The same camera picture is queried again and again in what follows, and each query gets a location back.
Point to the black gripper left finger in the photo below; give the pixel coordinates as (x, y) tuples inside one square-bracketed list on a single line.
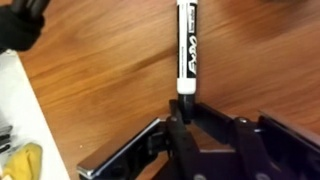
[(180, 146)]

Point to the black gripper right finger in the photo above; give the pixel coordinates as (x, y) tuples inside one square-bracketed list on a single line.
[(273, 146)]

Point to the yellow cloth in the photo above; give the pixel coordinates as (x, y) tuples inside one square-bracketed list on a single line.
[(25, 163)]

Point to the black and white Expo marker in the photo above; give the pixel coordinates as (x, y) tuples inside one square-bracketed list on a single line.
[(186, 50)]

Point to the white board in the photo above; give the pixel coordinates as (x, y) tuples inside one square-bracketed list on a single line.
[(23, 113)]

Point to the black fabric object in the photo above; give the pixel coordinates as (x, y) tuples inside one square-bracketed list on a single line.
[(18, 23)]

